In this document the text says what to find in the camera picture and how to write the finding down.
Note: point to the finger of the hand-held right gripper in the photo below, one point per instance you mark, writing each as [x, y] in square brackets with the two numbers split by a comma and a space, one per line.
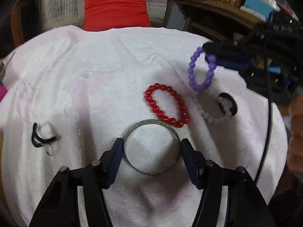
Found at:
[233, 63]
[220, 49]

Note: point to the teal box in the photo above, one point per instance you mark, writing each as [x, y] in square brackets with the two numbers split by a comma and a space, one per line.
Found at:
[258, 4]

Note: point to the round dark wooden disc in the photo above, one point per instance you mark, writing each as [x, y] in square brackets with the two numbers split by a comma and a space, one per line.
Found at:
[234, 104]

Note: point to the red cushion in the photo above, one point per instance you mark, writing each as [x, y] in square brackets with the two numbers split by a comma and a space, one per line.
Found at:
[116, 9]

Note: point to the silver metal bangle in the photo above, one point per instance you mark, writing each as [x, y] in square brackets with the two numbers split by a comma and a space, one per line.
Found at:
[132, 128]

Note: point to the wooden side table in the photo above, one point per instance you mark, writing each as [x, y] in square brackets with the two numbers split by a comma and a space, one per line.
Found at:
[213, 14]

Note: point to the pale pink towel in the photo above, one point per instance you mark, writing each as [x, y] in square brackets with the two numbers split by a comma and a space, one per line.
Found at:
[94, 75]

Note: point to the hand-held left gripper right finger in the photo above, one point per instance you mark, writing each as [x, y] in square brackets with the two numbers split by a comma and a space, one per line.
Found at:
[192, 169]

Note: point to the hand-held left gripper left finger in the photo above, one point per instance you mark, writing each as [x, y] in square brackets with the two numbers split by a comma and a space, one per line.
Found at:
[115, 163]

